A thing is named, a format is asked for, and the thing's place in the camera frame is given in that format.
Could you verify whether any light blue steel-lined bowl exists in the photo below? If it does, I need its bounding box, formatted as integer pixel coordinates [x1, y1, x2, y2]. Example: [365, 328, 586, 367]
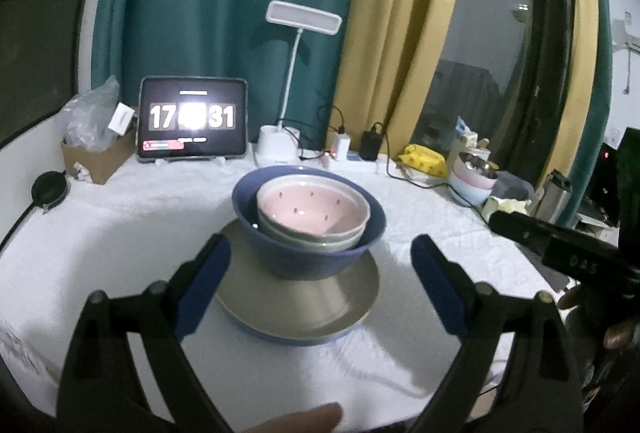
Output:
[449, 175, 496, 208]

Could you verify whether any white air conditioner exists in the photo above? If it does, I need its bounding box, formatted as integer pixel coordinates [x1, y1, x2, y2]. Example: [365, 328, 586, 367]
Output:
[612, 10, 640, 54]

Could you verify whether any narrow teal curtain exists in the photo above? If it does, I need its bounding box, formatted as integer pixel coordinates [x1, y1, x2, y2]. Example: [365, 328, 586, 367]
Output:
[570, 0, 615, 214]

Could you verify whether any cardboard box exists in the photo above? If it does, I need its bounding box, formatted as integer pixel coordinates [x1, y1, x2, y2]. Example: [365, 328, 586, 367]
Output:
[61, 128, 138, 186]

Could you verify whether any beige plate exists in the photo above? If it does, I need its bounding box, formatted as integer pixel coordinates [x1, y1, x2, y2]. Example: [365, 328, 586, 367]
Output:
[214, 218, 381, 339]

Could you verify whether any white charger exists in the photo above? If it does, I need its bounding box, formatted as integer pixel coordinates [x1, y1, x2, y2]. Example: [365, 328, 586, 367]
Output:
[332, 129, 352, 160]

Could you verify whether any black power adapter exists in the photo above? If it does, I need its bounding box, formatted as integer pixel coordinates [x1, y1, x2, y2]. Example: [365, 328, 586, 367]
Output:
[360, 122, 386, 161]

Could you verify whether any blue plate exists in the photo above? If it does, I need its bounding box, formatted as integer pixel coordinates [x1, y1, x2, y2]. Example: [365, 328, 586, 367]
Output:
[220, 308, 373, 345]

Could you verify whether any black computer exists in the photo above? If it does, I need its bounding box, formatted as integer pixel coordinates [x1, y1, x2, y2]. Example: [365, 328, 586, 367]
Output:
[597, 127, 640, 244]

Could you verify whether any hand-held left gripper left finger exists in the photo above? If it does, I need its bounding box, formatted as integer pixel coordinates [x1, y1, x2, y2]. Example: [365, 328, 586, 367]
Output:
[55, 233, 233, 433]

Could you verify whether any yellow tissue pack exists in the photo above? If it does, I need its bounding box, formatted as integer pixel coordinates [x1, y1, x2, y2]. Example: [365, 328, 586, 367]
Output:
[482, 195, 533, 224]

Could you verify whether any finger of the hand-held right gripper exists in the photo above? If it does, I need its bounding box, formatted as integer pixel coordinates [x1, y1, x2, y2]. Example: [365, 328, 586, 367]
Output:
[488, 210, 566, 264]

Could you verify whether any white plastic basket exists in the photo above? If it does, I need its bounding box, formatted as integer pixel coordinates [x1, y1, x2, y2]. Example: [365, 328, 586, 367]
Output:
[465, 140, 493, 161]

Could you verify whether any black adapter cable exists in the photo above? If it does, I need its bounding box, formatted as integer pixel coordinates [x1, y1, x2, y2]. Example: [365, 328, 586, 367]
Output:
[382, 153, 453, 190]

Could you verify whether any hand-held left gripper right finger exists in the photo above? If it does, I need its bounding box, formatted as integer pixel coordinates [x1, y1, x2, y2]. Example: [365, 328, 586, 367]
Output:
[410, 234, 586, 433]

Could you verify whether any glass sliding door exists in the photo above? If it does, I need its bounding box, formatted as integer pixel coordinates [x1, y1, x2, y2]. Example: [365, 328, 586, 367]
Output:
[415, 0, 576, 194]

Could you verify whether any narrow yellow curtain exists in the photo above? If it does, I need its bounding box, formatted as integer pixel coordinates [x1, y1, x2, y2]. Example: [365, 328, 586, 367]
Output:
[555, 0, 601, 194]

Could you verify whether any grey cloth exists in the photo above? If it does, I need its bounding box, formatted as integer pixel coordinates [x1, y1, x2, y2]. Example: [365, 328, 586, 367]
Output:
[495, 170, 536, 202]

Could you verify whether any pink steel-lined bowl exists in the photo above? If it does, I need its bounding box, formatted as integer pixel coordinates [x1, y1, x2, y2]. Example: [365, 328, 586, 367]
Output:
[452, 152, 500, 190]

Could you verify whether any wide yellow curtain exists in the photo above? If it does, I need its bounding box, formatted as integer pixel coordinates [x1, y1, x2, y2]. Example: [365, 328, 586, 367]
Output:
[332, 0, 471, 158]

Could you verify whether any white power strip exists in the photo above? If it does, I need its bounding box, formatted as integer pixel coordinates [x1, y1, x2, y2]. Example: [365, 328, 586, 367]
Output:
[300, 150, 381, 171]

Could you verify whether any blue snack bag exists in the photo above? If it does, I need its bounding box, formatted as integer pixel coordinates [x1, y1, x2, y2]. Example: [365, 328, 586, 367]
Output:
[454, 115, 476, 144]

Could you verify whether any tablet showing clock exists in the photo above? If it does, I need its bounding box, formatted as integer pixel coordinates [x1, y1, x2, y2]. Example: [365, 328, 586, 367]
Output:
[137, 75, 249, 164]

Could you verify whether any white desk lamp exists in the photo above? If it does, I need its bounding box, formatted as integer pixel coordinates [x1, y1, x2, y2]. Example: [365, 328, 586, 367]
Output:
[254, 0, 343, 166]

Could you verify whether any small white box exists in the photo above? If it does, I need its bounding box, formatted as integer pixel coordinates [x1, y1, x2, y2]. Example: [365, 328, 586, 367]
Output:
[107, 102, 137, 136]

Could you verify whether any person's left hand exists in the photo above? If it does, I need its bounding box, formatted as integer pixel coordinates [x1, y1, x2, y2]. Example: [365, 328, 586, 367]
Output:
[240, 402, 345, 433]

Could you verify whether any yellow wipes pack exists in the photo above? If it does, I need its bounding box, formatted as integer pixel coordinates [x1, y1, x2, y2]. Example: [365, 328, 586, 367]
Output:
[398, 144, 448, 178]

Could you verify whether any black round device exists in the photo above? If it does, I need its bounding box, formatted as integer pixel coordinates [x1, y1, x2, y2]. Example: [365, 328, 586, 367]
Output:
[31, 171, 68, 214]

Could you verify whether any person's right hand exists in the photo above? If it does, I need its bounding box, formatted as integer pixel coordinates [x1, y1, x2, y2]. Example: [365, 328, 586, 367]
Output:
[557, 280, 640, 351]

